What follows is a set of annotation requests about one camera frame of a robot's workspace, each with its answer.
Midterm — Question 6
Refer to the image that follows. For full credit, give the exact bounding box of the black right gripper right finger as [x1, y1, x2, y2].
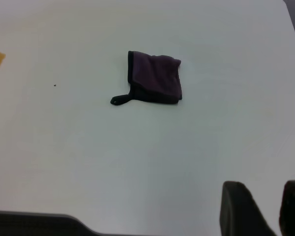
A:
[279, 179, 295, 236]

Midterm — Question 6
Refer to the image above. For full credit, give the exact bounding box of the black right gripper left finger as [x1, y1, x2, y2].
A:
[219, 180, 277, 236]

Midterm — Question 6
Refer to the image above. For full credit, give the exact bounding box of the purple black cleaning cloth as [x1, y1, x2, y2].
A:
[110, 50, 183, 106]

